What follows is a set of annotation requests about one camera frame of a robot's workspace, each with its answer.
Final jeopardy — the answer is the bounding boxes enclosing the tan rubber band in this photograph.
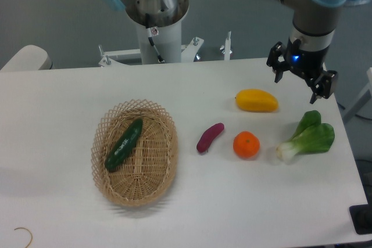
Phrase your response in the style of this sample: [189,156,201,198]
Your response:
[13,227,34,247]

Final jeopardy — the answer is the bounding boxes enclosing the white metal base frame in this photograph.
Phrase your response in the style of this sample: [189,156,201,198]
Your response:
[97,31,234,68]

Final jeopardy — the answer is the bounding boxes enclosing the oval wicker basket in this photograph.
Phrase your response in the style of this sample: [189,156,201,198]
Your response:
[91,99,178,207]

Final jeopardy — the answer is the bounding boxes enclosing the green cucumber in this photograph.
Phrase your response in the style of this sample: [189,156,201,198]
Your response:
[104,118,143,172]

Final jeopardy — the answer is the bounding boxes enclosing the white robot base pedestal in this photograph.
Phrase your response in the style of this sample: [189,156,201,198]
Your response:
[126,0,189,48]

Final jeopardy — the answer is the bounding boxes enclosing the white chair armrest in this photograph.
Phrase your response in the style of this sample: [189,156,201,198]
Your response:
[1,45,53,73]

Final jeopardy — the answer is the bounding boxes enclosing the purple sweet potato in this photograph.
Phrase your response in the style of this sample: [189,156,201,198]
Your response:
[196,123,225,154]

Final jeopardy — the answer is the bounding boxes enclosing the orange tangerine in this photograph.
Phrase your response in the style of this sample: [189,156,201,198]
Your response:
[232,131,260,159]

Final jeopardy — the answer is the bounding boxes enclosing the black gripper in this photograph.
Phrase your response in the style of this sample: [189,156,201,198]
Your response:
[266,36,338,104]

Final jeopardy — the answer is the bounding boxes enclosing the yellow mango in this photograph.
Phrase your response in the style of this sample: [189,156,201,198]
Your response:
[235,89,279,112]

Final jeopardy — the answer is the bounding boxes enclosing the black device at table edge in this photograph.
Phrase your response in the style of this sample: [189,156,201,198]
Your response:
[349,204,371,235]

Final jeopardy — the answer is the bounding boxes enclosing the green bok choy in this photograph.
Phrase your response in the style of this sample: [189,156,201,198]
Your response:
[276,110,335,162]

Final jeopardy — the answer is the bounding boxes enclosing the black base cable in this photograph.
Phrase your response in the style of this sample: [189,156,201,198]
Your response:
[144,12,165,64]

